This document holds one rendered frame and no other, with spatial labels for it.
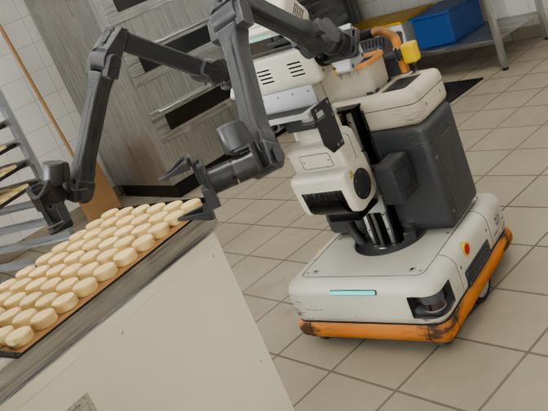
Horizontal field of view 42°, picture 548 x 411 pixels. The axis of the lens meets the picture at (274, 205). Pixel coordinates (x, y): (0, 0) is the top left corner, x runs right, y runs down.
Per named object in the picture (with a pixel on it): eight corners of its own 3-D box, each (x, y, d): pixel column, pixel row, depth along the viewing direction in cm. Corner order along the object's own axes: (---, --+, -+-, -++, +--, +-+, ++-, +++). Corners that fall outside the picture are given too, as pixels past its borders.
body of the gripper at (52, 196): (29, 194, 188) (34, 187, 195) (48, 227, 191) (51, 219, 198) (52, 184, 188) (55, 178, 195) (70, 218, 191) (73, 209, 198)
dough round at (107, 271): (95, 277, 151) (91, 269, 150) (117, 267, 152) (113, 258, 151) (97, 285, 146) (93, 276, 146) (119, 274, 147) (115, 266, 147)
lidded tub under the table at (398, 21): (375, 59, 604) (365, 29, 596) (407, 39, 629) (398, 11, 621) (409, 52, 575) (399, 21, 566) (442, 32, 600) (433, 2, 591)
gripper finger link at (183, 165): (168, 205, 149) (209, 187, 149) (153, 174, 146) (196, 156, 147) (167, 196, 155) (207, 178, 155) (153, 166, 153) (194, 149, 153)
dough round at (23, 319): (42, 320, 140) (37, 311, 139) (18, 333, 138) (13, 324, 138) (37, 313, 144) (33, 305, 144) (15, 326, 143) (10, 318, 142)
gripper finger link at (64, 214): (33, 220, 182) (39, 209, 191) (46, 244, 184) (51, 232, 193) (58, 209, 182) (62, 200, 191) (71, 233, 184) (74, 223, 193)
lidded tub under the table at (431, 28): (417, 51, 568) (407, 19, 560) (448, 31, 594) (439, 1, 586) (457, 43, 539) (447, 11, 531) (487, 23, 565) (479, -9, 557)
